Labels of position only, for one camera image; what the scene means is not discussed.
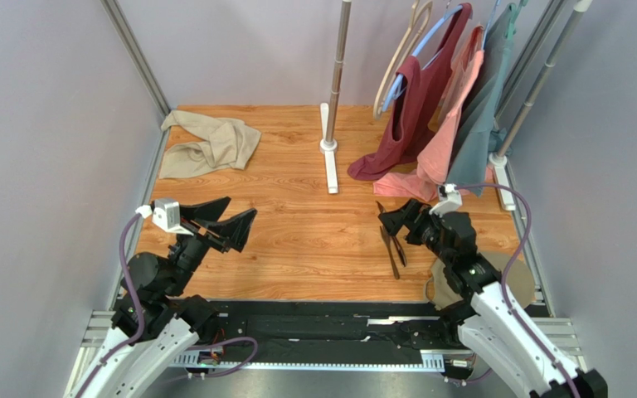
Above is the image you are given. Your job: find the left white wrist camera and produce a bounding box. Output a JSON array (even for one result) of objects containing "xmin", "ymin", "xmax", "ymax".
[{"xmin": 135, "ymin": 198, "xmax": 193, "ymax": 235}]

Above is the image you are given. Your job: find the pink shirt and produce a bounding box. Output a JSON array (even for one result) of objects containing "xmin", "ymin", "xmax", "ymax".
[{"xmin": 373, "ymin": 26, "xmax": 485, "ymax": 201}]

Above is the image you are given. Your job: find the right rack pole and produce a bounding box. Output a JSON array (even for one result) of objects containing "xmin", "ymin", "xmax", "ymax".
[{"xmin": 496, "ymin": 0, "xmax": 593, "ymax": 159}]

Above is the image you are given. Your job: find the beige cloth napkin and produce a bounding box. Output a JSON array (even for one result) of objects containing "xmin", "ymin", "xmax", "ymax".
[{"xmin": 158, "ymin": 109, "xmax": 261, "ymax": 179}]

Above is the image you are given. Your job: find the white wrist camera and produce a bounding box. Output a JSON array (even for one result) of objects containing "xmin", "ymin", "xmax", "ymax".
[
  {"xmin": 135, "ymin": 198, "xmax": 193, "ymax": 235},
  {"xmin": 429, "ymin": 183, "xmax": 463, "ymax": 216}
]

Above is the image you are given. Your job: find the beige wooden hanger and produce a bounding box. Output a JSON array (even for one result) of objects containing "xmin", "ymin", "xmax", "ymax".
[{"xmin": 372, "ymin": 0, "xmax": 433, "ymax": 120}]

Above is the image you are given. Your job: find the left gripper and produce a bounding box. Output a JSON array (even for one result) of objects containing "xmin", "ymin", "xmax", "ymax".
[{"xmin": 166, "ymin": 196, "xmax": 257, "ymax": 295}]

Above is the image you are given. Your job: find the maroon tank top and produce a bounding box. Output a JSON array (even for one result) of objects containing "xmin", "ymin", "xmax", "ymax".
[{"xmin": 348, "ymin": 2, "xmax": 473, "ymax": 181}]

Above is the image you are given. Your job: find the teal shirt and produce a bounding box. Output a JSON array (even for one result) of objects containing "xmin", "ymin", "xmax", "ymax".
[{"xmin": 446, "ymin": 2, "xmax": 518, "ymax": 187}]

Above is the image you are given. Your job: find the right white rack foot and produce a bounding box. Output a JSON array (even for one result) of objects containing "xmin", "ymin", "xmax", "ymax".
[{"xmin": 489, "ymin": 153, "xmax": 517, "ymax": 212}]

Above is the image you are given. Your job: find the beige baseball cap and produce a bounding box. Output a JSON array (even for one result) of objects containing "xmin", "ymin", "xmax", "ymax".
[{"xmin": 423, "ymin": 250, "xmax": 535, "ymax": 309}]

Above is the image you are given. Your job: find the aluminium frame rail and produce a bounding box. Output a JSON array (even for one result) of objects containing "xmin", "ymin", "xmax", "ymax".
[{"xmin": 71, "ymin": 300, "xmax": 602, "ymax": 397}]

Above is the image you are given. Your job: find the right aluminium corner post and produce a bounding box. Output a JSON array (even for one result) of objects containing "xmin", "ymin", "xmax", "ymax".
[{"xmin": 496, "ymin": 0, "xmax": 566, "ymax": 126}]

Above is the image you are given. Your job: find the left rack pole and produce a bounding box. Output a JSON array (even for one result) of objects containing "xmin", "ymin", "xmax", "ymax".
[{"xmin": 323, "ymin": 0, "xmax": 352, "ymax": 147}]

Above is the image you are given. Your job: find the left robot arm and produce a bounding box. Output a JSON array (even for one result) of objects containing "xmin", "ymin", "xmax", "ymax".
[{"xmin": 69, "ymin": 197, "xmax": 258, "ymax": 397}]

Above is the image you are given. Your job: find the left aluminium corner post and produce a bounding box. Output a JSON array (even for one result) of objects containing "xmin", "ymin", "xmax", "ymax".
[{"xmin": 100, "ymin": 0, "xmax": 173, "ymax": 117}]

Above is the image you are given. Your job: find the aluminium corner post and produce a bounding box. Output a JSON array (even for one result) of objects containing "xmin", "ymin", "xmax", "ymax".
[
  {"xmin": 496, "ymin": 0, "xmax": 566, "ymax": 126},
  {"xmin": 100, "ymin": 0, "xmax": 173, "ymax": 117}
]

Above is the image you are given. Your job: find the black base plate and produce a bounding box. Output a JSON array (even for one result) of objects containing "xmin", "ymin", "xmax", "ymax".
[{"xmin": 114, "ymin": 299, "xmax": 552, "ymax": 366}]

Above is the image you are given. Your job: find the blue hanger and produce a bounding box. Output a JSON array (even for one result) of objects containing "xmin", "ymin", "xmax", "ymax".
[{"xmin": 383, "ymin": 4, "xmax": 463, "ymax": 114}]

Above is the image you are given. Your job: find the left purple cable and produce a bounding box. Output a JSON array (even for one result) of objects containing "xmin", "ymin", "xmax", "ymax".
[{"xmin": 75, "ymin": 205, "xmax": 260, "ymax": 398}]

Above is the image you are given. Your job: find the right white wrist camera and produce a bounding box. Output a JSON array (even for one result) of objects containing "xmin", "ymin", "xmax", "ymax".
[{"xmin": 429, "ymin": 183, "xmax": 463, "ymax": 216}]

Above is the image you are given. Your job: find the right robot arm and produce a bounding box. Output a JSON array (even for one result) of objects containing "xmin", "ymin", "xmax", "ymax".
[{"xmin": 379, "ymin": 199, "xmax": 608, "ymax": 397}]

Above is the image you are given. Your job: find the rack pole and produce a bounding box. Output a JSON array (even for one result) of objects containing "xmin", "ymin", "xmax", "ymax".
[
  {"xmin": 323, "ymin": 0, "xmax": 352, "ymax": 147},
  {"xmin": 496, "ymin": 0, "xmax": 593, "ymax": 159}
]

